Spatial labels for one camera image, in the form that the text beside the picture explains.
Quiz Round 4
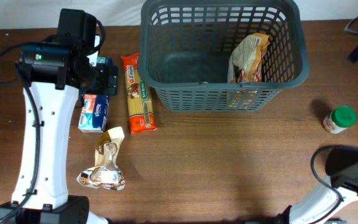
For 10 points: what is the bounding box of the Kleenex tissue multipack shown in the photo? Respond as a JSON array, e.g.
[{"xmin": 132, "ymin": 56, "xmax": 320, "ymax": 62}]
[{"xmin": 78, "ymin": 57, "xmax": 115, "ymax": 133}]

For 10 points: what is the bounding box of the spaghetti pasta packet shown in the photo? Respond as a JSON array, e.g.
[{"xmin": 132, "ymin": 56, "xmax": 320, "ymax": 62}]
[{"xmin": 121, "ymin": 53, "xmax": 157, "ymax": 135}]

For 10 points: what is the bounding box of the grey plastic shopping basket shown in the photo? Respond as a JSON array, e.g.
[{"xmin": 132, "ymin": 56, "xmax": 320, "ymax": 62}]
[{"xmin": 138, "ymin": 0, "xmax": 310, "ymax": 112}]

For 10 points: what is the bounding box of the orange snack bag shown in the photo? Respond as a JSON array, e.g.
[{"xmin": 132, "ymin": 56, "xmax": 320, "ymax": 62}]
[{"xmin": 227, "ymin": 33, "xmax": 270, "ymax": 84}]

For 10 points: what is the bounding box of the white-label jar green lid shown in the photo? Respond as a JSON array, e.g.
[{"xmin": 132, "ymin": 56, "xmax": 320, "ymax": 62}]
[{"xmin": 323, "ymin": 106, "xmax": 357, "ymax": 134}]

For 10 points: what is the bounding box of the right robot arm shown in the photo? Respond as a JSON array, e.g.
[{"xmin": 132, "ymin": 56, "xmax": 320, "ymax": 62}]
[{"xmin": 245, "ymin": 16, "xmax": 358, "ymax": 224}]

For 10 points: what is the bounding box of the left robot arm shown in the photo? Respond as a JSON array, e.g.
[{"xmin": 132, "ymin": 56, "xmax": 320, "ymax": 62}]
[{"xmin": 0, "ymin": 9, "xmax": 109, "ymax": 223}]

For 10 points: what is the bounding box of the brown chocolate snack bag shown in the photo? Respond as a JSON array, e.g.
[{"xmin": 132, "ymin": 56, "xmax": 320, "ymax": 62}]
[{"xmin": 76, "ymin": 127, "xmax": 126, "ymax": 191}]

